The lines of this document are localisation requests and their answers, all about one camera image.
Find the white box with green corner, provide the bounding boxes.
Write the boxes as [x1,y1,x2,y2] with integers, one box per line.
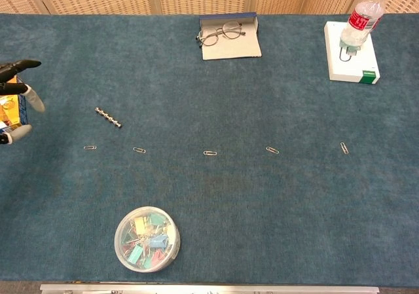
[323,20,381,84]

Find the aluminium profile rail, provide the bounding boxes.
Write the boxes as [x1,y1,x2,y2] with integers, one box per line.
[39,283,380,294]

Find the thin metal frame eyeglasses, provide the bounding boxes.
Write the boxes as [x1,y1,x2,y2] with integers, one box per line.
[195,21,247,48]

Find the blue felt table cloth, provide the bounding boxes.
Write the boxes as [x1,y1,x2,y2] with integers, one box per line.
[0,12,419,284]

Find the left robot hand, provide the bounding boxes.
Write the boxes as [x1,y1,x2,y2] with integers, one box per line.
[0,60,46,145]

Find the orange yellow cardboard box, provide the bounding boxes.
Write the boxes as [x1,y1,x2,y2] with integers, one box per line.
[0,74,32,134]

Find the plastic bottle with red cap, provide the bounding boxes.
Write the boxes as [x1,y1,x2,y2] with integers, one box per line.
[339,0,393,51]

